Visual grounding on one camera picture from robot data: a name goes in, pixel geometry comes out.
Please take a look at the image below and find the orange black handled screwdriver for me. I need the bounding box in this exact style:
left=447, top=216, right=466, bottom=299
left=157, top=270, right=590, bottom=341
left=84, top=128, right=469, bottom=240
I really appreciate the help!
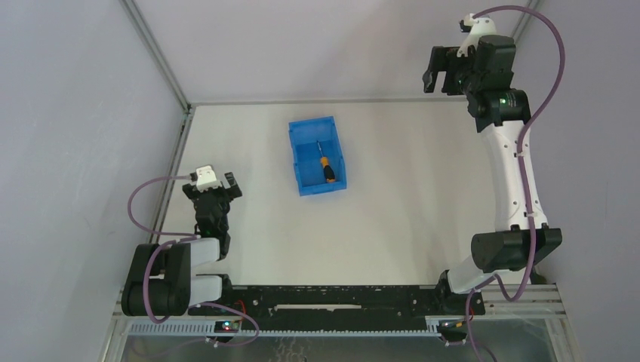
left=316, top=141, right=336, bottom=183

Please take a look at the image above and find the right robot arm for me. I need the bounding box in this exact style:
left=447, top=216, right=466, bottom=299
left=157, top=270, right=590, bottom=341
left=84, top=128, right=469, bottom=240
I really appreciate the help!
left=423, top=35, right=562, bottom=294

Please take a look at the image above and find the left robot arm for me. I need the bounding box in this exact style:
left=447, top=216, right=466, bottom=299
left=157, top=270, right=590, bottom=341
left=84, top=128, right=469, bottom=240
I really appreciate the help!
left=121, top=166, right=242, bottom=324

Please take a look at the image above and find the blue plastic bin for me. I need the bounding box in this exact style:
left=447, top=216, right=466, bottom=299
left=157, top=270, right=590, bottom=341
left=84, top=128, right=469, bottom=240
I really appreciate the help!
left=288, top=116, right=347, bottom=196

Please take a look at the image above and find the small electronics board with leds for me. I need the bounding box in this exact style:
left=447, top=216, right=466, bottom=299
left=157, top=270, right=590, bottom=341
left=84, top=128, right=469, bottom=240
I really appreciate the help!
left=214, top=321, right=242, bottom=333

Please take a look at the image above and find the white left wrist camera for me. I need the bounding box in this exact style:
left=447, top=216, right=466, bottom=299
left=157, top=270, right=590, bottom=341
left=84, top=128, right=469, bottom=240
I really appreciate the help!
left=195, top=165, right=223, bottom=192

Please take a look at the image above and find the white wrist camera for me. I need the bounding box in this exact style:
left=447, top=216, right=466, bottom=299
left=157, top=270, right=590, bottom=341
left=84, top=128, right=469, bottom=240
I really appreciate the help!
left=456, top=13, right=497, bottom=57
left=195, top=165, right=223, bottom=192

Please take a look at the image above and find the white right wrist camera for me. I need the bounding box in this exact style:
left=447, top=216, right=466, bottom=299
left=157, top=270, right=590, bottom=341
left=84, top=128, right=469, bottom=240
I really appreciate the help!
left=456, top=13, right=497, bottom=57

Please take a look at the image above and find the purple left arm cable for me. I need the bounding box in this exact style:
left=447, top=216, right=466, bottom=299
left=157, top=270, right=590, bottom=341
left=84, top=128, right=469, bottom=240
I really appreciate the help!
left=127, top=174, right=261, bottom=348

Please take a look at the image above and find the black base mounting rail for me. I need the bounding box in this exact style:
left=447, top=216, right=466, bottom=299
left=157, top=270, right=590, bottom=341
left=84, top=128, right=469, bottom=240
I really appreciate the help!
left=218, top=285, right=486, bottom=333

